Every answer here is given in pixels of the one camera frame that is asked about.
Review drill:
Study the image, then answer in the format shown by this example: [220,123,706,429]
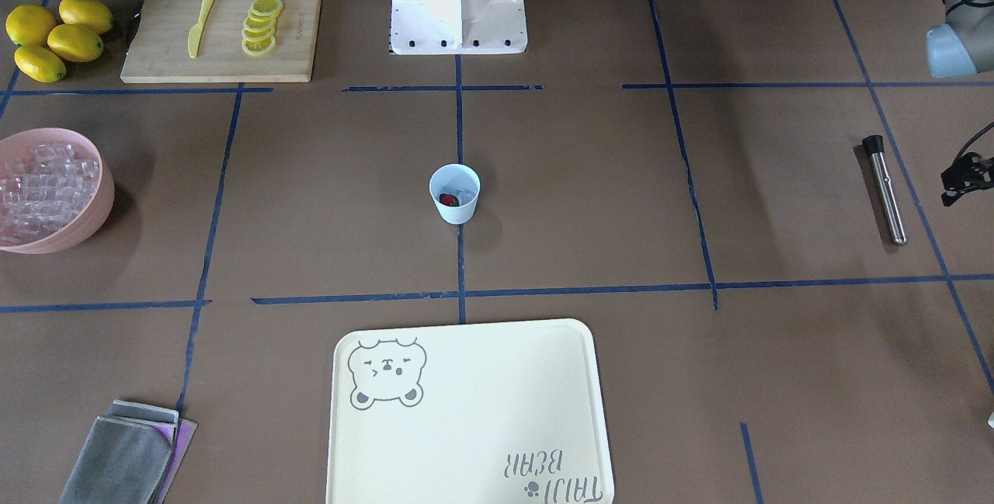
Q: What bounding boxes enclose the second arm black gripper body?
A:
[967,153,993,190]

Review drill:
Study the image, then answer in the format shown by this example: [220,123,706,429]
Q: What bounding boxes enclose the steel muddler with black tip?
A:
[860,134,909,246]

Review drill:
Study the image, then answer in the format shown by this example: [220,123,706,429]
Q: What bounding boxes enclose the clear ice cube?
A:
[454,189,477,207]

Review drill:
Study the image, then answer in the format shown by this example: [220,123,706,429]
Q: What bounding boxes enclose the red strawberry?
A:
[437,193,461,207]

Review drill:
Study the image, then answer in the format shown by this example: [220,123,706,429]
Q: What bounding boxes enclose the second grey robot arm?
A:
[926,0,993,207]

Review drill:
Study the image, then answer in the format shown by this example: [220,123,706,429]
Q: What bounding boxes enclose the light blue cup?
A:
[429,163,481,225]

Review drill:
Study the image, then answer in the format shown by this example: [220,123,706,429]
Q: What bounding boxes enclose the pile of clear ice cubes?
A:
[1,141,102,245]

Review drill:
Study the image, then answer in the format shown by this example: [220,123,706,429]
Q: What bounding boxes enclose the cream bear tray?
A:
[325,318,617,503]

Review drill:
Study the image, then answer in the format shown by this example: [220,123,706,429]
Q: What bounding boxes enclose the lemon slices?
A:
[241,0,284,56]

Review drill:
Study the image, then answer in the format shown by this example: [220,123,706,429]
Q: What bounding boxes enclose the wooden cutting board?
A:
[120,0,322,84]

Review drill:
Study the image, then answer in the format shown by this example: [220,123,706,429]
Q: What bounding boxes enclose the yellow plastic knife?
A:
[186,0,216,59]

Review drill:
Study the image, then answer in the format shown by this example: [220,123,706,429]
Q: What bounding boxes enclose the grey folded cloth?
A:
[59,399,198,503]

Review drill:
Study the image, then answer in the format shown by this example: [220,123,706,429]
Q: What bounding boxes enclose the pink bowl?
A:
[2,127,115,254]

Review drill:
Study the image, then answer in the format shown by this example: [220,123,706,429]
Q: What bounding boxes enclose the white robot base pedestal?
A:
[388,0,528,56]

